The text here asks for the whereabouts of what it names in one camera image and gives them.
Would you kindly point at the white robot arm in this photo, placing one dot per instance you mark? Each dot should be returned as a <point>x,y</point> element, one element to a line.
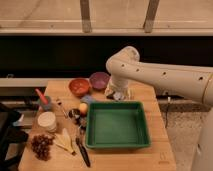
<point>192,82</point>

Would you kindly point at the red bowl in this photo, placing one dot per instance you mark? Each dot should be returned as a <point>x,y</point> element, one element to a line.
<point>79,87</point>

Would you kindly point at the bunch of brown grapes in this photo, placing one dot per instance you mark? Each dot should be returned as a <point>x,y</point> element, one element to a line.
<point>40,145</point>

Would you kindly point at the dark cluttered small objects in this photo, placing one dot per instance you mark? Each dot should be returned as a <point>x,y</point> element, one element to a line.
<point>77,118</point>

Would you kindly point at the yellow round fruit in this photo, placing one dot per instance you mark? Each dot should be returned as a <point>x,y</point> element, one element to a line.
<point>83,108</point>

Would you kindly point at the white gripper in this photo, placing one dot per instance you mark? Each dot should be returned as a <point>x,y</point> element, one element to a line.
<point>117,89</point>

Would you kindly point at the green plastic tray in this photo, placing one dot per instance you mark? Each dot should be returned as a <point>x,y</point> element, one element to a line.
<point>116,125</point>

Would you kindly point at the black handled knife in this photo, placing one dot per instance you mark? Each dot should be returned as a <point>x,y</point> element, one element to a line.
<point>81,147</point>

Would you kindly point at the purple bowl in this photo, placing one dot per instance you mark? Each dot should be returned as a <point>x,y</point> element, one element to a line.
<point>99,80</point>

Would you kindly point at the white round container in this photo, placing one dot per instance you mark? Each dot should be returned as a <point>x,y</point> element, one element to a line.
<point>47,120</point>

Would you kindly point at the blue small object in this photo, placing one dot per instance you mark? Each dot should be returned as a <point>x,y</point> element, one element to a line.
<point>88,99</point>

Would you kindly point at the black chair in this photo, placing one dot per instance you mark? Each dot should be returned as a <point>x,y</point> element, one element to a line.
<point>9,134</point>

